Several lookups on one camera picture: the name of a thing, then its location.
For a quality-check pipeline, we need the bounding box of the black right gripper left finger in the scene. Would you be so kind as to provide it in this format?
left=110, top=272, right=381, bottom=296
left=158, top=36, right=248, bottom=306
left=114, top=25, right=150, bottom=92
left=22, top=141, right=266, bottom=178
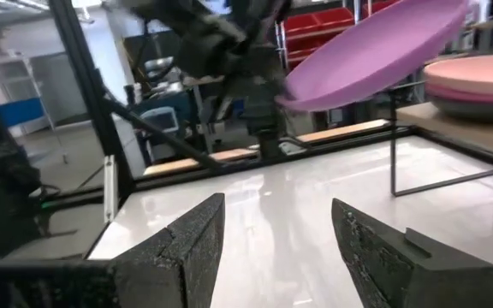
left=0, top=192, right=227, bottom=308

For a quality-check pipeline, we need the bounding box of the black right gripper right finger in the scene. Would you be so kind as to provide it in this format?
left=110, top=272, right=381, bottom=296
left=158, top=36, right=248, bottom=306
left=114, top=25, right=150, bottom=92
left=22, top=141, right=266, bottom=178
left=330, top=198, right=493, bottom=308

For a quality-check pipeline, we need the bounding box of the purple plate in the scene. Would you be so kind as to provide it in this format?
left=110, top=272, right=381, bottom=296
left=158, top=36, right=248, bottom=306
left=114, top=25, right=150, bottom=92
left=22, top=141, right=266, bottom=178
left=275, top=0, right=472, bottom=113

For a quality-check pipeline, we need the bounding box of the dark grey plate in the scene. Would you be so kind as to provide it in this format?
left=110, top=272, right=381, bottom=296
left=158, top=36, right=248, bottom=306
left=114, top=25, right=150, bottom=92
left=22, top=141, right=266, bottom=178
left=427, top=98, right=493, bottom=126

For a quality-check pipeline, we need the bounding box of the salmon pink plate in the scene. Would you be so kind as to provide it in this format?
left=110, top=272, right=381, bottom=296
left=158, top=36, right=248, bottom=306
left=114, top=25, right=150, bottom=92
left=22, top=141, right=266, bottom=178
left=423, top=53, right=493, bottom=98

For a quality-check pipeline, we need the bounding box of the wooden shelf with black legs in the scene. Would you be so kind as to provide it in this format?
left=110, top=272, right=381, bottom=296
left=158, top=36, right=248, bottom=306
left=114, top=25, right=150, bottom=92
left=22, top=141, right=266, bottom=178
left=389, top=80, right=493, bottom=198

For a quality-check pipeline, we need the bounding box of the red storage bin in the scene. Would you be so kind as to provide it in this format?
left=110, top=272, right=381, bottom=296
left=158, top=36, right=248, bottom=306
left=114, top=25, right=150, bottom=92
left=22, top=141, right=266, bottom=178
left=359, top=0, right=401, bottom=18
left=282, top=6, right=357, bottom=69

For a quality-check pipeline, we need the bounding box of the grey monitor device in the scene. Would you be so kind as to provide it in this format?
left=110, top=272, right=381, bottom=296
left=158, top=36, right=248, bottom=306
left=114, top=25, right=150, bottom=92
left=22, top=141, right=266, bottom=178
left=139, top=105, right=181, bottom=162

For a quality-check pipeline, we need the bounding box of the white and blue cabinet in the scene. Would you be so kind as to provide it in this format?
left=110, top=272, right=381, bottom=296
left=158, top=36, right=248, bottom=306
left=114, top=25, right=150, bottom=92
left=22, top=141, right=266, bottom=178
left=0, top=55, right=55, bottom=136

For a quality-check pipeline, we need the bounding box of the silver aluminium bracket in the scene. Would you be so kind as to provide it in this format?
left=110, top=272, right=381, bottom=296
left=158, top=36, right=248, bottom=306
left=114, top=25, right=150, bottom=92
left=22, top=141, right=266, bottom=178
left=103, top=154, right=119, bottom=223

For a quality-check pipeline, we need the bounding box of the black metal table frame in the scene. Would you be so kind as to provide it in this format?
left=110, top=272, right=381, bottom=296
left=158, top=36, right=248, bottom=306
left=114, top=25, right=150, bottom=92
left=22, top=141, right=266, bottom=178
left=48, top=0, right=493, bottom=202

